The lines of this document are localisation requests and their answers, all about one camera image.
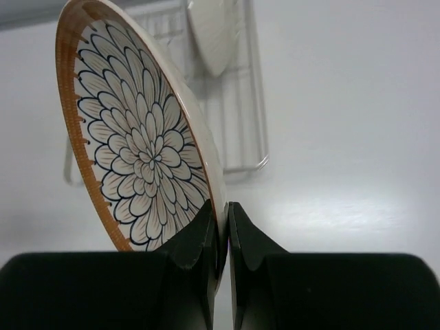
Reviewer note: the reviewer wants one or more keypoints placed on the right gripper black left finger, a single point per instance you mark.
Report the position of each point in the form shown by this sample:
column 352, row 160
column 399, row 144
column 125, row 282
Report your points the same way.
column 172, row 287

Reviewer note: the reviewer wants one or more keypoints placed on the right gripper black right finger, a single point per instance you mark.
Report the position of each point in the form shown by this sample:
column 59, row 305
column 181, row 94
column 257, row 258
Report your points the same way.
column 276, row 289

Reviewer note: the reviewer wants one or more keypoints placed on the flower pattern brown-rimmed plate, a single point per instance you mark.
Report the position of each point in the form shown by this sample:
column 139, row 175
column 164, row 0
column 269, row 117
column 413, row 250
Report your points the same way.
column 144, row 150

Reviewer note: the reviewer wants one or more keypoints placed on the brown-rimmed plate in rack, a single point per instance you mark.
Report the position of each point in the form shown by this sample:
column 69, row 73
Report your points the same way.
column 215, row 27

